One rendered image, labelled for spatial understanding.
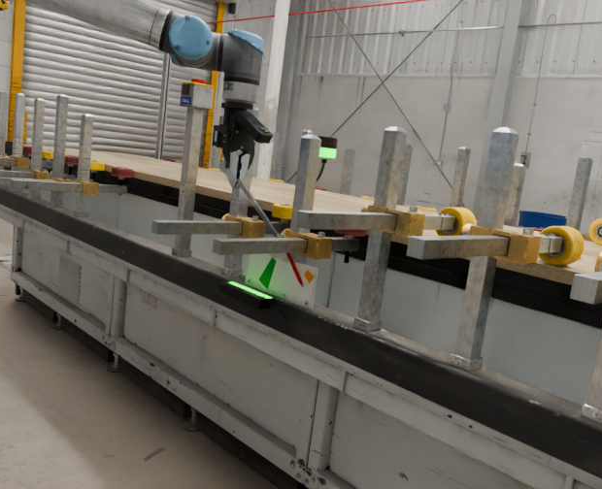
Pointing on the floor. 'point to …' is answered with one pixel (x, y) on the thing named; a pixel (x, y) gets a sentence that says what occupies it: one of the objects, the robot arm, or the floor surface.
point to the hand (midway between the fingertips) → (236, 182)
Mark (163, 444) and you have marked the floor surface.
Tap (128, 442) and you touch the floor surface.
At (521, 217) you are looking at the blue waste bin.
